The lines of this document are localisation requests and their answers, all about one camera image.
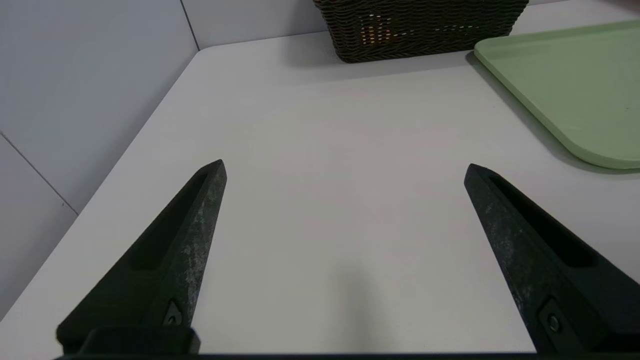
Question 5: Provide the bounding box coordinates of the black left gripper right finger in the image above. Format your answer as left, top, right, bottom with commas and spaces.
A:
463, 163, 640, 353

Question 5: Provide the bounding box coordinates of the light green plastic tray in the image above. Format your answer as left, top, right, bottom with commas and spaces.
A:
473, 20, 640, 170

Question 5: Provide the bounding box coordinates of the dark brown wicker basket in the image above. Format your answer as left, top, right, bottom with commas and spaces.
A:
313, 0, 530, 64

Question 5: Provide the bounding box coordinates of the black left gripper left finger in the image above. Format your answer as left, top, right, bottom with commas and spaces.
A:
56, 159, 228, 353

